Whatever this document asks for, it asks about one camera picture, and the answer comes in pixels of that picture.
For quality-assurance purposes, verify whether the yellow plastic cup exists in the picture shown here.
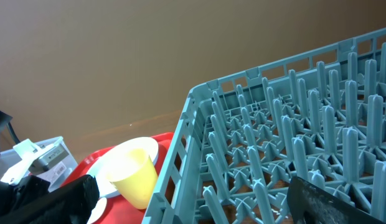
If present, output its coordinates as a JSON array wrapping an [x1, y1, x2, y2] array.
[[105, 148, 158, 210]]

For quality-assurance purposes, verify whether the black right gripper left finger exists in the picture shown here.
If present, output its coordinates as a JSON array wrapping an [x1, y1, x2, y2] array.
[[0, 175, 99, 224]]

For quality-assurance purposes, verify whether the grey dishwasher rack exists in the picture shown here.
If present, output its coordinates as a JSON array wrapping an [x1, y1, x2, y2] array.
[[143, 28, 386, 223]]

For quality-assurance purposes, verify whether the light blue plate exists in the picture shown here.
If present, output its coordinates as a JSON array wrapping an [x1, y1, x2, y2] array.
[[87, 137, 159, 198]]

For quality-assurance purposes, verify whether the blue plastic bowl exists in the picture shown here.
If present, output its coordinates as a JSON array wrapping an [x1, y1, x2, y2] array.
[[87, 197, 107, 224]]

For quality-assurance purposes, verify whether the clear plastic waste bin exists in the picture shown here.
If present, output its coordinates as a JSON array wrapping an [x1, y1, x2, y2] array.
[[0, 135, 79, 192]]

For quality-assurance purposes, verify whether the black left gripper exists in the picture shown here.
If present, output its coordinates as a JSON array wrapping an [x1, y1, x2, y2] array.
[[0, 175, 50, 215]]

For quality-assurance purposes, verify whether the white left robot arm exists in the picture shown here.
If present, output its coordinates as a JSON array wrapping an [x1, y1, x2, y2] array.
[[0, 111, 50, 217]]

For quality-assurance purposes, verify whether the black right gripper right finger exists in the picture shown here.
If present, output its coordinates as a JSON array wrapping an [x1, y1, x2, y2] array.
[[287, 177, 383, 224]]

